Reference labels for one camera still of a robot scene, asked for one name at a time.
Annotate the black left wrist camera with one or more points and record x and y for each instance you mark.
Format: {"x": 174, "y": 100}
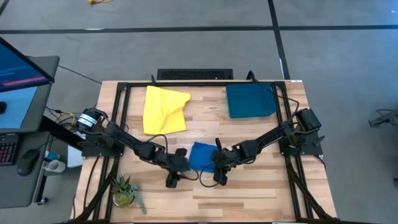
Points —
{"x": 184, "y": 165}

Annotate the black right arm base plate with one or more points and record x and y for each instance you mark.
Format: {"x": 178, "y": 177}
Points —
{"x": 311, "y": 149}

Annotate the potted green succulent plant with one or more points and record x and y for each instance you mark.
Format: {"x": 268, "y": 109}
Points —
{"x": 124, "y": 194}

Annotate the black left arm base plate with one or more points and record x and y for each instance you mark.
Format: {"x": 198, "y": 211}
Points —
{"x": 93, "y": 152}

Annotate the grey computer desk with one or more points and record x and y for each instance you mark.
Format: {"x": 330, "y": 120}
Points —
{"x": 18, "y": 193}

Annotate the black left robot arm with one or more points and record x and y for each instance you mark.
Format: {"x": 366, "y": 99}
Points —
{"x": 124, "y": 138}

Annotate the folded dark teal cloth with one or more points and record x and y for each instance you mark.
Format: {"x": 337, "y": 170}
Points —
{"x": 248, "y": 99}

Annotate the small black round device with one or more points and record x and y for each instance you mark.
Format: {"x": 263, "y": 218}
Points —
{"x": 2, "y": 107}

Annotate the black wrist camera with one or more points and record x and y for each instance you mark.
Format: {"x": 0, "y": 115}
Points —
{"x": 184, "y": 165}
{"x": 215, "y": 159}

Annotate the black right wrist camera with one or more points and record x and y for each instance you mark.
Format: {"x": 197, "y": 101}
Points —
{"x": 215, "y": 159}

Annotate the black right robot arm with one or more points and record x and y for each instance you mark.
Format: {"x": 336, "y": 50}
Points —
{"x": 270, "y": 137}

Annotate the black backlit keyboard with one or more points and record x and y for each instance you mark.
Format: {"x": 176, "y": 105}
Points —
{"x": 7, "y": 152}

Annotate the teal cup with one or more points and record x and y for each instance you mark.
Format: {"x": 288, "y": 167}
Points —
{"x": 53, "y": 155}

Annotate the black computer monitor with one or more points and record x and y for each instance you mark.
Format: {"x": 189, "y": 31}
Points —
{"x": 18, "y": 71}

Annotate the yellow microfiber towel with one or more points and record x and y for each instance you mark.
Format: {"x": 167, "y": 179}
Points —
{"x": 164, "y": 109}

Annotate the white mug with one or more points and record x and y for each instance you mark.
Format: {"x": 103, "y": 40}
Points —
{"x": 56, "y": 166}

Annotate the white box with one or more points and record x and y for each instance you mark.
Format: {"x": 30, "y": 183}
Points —
{"x": 74, "y": 158}

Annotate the blue microfiber towel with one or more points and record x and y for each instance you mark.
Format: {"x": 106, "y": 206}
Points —
{"x": 200, "y": 155}

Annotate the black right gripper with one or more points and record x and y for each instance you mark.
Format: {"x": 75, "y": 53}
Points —
{"x": 225, "y": 158}

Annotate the black computer mouse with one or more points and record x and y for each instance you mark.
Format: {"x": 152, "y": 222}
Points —
{"x": 27, "y": 161}

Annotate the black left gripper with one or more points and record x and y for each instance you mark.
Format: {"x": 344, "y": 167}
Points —
{"x": 174, "y": 165}

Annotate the black metal beam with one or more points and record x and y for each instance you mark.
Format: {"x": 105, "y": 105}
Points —
{"x": 59, "y": 130}

